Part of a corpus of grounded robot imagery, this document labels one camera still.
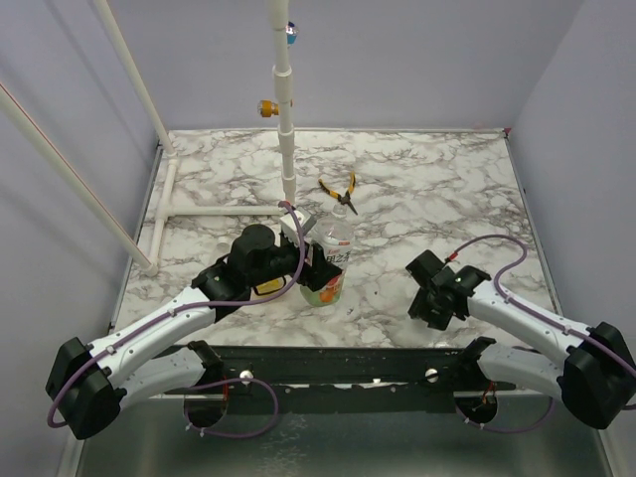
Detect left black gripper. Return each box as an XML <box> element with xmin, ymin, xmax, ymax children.
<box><xmin>248</xmin><ymin>233</ymin><xmax>341</xmax><ymax>291</ymax></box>

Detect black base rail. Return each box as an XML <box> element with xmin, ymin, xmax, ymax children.
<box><xmin>148</xmin><ymin>342</ymin><xmax>518</xmax><ymax>416</ymax></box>

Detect green label bottle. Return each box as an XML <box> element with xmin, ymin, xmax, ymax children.
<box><xmin>300</xmin><ymin>204</ymin><xmax>355</xmax><ymax>307</ymax></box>

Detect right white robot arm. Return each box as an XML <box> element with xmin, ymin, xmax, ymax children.
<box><xmin>406</xmin><ymin>250</ymin><xmax>635</xmax><ymax>429</ymax></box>

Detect yellow handled pliers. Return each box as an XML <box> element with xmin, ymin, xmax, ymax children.
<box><xmin>317</xmin><ymin>171</ymin><xmax>360</xmax><ymax>216</ymax></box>

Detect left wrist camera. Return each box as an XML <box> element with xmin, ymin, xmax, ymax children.
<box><xmin>277</xmin><ymin>201</ymin><xmax>317</xmax><ymax>247</ymax></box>

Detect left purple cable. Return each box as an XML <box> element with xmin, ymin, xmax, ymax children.
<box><xmin>47</xmin><ymin>201</ymin><xmax>307</xmax><ymax>439</ymax></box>

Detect blue cap on pipe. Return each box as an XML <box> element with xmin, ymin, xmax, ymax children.
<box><xmin>286</xmin><ymin>22</ymin><xmax>298</xmax><ymax>46</ymax></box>

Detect yellow cap on pipe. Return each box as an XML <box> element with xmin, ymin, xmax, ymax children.
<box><xmin>256</xmin><ymin>99</ymin><xmax>280</xmax><ymax>118</ymax></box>

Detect left diagonal white pipe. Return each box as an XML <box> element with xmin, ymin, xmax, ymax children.
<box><xmin>1</xmin><ymin>84</ymin><xmax>158</xmax><ymax>276</ymax></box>

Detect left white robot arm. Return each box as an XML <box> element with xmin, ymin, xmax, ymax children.
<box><xmin>45</xmin><ymin>216</ymin><xmax>352</xmax><ymax>440</ymax></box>

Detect white pvc pipe frame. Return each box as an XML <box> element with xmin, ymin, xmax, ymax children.
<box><xmin>94</xmin><ymin>1</ymin><xmax>296</xmax><ymax>269</ymax></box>

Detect yellow drink bottle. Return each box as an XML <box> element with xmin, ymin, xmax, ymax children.
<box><xmin>252</xmin><ymin>277</ymin><xmax>287</xmax><ymax>297</ymax></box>

